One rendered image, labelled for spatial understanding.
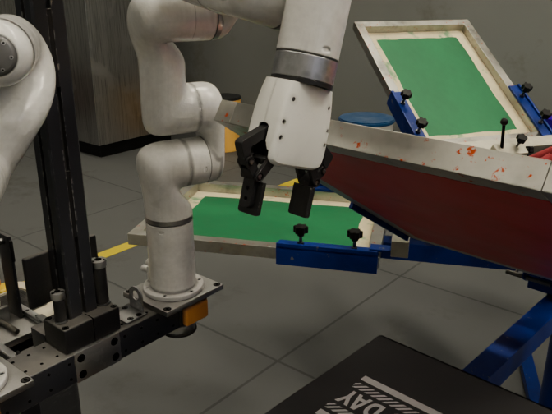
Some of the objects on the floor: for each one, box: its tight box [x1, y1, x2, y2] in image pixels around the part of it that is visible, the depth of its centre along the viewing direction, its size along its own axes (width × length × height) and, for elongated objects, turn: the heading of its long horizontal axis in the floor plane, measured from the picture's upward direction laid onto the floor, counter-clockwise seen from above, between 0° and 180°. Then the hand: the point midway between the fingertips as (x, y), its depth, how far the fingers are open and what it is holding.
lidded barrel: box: [338, 112, 395, 131], centre depth 561 cm, size 49×49×60 cm
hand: (275, 207), depth 77 cm, fingers open, 8 cm apart
